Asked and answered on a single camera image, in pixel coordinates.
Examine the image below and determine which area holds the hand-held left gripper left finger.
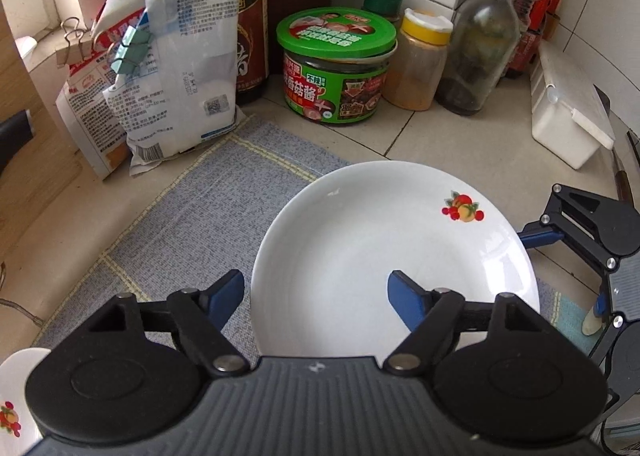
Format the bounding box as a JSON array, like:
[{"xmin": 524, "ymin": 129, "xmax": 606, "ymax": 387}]
[{"xmin": 89, "ymin": 270, "xmax": 250, "ymax": 378}]

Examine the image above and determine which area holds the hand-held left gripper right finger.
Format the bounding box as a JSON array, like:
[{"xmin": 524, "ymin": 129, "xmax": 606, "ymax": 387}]
[{"xmin": 384, "ymin": 272, "xmax": 543, "ymax": 377}]

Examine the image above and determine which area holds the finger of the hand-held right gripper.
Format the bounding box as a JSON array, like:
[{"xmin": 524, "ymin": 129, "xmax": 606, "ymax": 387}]
[
  {"xmin": 517, "ymin": 183, "xmax": 618, "ymax": 271},
  {"xmin": 590, "ymin": 317, "xmax": 626, "ymax": 387}
]

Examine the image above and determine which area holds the white plate fruit print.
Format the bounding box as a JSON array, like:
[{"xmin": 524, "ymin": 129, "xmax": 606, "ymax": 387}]
[
  {"xmin": 250, "ymin": 162, "xmax": 542, "ymax": 357},
  {"xmin": 0, "ymin": 347, "xmax": 53, "ymax": 454}
]

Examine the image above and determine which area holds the cream rounded object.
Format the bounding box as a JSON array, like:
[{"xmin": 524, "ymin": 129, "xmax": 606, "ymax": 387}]
[{"xmin": 581, "ymin": 293, "xmax": 608, "ymax": 335}]

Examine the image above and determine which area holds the grey checked cloth mat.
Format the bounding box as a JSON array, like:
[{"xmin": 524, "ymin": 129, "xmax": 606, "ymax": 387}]
[{"xmin": 32, "ymin": 122, "xmax": 596, "ymax": 362}]

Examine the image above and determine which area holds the white plastic box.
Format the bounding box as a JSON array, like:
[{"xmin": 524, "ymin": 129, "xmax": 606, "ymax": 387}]
[{"xmin": 530, "ymin": 40, "xmax": 617, "ymax": 171}]

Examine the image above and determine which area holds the yellow-lidded spice jar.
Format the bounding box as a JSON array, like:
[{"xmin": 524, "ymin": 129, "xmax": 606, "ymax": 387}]
[{"xmin": 382, "ymin": 8, "xmax": 454, "ymax": 111}]

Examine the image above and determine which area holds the clear glass bottle red cap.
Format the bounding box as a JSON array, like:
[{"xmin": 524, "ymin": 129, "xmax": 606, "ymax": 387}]
[{"xmin": 434, "ymin": 0, "xmax": 522, "ymax": 115}]

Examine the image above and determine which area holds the green-lidded sauce jar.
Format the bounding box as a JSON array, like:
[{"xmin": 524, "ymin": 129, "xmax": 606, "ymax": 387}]
[{"xmin": 276, "ymin": 7, "xmax": 399, "ymax": 125}]

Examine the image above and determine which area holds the blue and white bag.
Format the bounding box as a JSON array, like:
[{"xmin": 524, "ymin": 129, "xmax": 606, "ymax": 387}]
[{"xmin": 102, "ymin": 0, "xmax": 251, "ymax": 177}]

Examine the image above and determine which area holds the red and white bag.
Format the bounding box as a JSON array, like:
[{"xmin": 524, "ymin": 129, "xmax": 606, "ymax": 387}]
[{"xmin": 54, "ymin": 0, "xmax": 244, "ymax": 181}]

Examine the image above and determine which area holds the green binder clip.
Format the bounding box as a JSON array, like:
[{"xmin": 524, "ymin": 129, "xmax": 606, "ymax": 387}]
[
  {"xmin": 120, "ymin": 26, "xmax": 155, "ymax": 47},
  {"xmin": 111, "ymin": 42, "xmax": 151, "ymax": 74}
]

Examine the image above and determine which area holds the dark soy sauce bottle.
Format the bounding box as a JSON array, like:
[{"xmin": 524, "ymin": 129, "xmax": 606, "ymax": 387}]
[{"xmin": 202, "ymin": 0, "xmax": 271, "ymax": 105}]

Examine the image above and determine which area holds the beige binder clip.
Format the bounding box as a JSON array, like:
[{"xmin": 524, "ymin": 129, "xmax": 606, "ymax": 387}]
[{"xmin": 54, "ymin": 17, "xmax": 98, "ymax": 69}]

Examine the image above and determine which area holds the bamboo cutting board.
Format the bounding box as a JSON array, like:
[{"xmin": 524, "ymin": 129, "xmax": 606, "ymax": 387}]
[{"xmin": 0, "ymin": 38, "xmax": 81, "ymax": 187}]

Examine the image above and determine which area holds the brown-handled knife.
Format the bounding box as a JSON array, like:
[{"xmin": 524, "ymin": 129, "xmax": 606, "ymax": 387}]
[{"xmin": 611, "ymin": 128, "xmax": 640, "ymax": 209}]

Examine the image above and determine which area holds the black-handled kitchen knife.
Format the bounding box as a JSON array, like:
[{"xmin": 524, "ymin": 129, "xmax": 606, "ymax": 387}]
[{"xmin": 0, "ymin": 110, "xmax": 37, "ymax": 174}]

